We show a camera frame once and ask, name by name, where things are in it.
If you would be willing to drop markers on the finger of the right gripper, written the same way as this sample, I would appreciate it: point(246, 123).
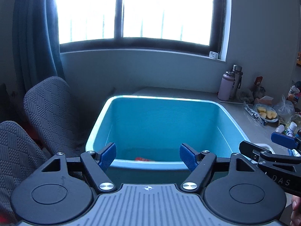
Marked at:
point(292, 143)
point(254, 154)

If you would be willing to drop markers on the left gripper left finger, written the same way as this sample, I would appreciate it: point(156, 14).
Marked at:
point(95, 165)

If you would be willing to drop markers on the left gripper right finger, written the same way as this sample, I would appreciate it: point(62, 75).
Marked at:
point(200, 165)

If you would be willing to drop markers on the white bin lid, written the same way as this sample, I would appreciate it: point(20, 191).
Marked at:
point(266, 146)

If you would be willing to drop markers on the red vitamin canister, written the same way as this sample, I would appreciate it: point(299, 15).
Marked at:
point(143, 159)

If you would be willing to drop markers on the person's right hand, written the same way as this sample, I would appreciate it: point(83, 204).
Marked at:
point(296, 214)

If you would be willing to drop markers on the clear plastic bag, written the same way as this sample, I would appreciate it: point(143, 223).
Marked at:
point(285, 110)

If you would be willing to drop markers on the plate of apple slices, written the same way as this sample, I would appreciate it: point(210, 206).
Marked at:
point(267, 113)

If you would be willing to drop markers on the teal plastic storage bin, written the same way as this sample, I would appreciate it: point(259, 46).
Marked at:
point(154, 128)

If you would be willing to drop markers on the pink water bottle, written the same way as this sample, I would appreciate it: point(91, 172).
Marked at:
point(226, 85)

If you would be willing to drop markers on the grey covered chair far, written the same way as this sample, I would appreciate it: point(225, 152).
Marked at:
point(53, 112)

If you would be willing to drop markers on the grey covered chair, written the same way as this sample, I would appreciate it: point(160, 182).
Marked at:
point(53, 112)
point(20, 157)

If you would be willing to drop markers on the grey covered chair near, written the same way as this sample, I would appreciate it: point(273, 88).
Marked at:
point(20, 157)

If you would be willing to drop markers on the steel thermos bottle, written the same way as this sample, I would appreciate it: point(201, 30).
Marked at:
point(237, 70)

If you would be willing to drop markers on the small white windowsill device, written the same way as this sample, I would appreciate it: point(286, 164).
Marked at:
point(213, 55)

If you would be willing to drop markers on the dark blue curtain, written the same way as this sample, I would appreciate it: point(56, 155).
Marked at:
point(35, 40)

